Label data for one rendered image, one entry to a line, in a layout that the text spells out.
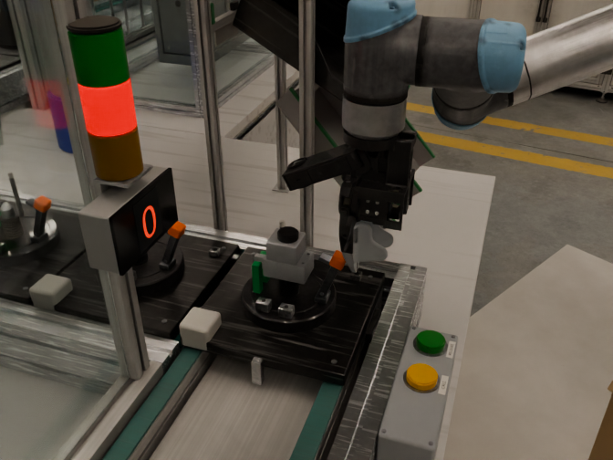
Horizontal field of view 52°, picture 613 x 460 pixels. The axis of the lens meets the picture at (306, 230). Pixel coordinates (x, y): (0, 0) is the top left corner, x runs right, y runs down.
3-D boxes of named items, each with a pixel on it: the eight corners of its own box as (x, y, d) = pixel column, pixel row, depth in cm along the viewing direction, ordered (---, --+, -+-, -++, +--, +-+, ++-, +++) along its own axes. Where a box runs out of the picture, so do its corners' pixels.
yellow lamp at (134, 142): (152, 164, 68) (146, 121, 66) (127, 184, 64) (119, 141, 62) (112, 158, 70) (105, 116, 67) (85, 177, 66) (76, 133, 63)
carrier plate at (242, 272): (384, 282, 102) (385, 271, 101) (344, 386, 82) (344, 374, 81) (247, 256, 108) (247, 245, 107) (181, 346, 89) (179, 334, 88)
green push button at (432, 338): (446, 343, 89) (447, 332, 88) (441, 361, 86) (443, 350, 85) (418, 337, 90) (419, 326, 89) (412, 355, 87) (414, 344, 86)
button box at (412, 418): (453, 365, 93) (459, 333, 90) (430, 483, 76) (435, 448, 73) (406, 354, 95) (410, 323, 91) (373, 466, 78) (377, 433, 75)
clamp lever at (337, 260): (330, 292, 92) (349, 255, 88) (327, 299, 90) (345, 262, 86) (308, 280, 92) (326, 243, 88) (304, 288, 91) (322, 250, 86)
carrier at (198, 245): (240, 254, 109) (235, 190, 102) (171, 344, 89) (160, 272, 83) (119, 230, 115) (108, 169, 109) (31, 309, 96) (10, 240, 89)
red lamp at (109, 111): (146, 120, 66) (140, 75, 63) (119, 140, 62) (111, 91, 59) (105, 115, 67) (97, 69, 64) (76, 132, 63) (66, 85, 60)
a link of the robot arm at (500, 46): (516, 50, 75) (423, 44, 77) (532, 6, 64) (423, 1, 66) (509, 114, 74) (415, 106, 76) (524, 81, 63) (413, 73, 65)
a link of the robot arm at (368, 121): (335, 101, 71) (353, 79, 78) (334, 139, 74) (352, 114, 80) (400, 109, 69) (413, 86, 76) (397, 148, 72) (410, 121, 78)
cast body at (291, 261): (314, 267, 92) (315, 227, 89) (304, 285, 89) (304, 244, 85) (261, 257, 95) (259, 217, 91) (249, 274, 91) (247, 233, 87)
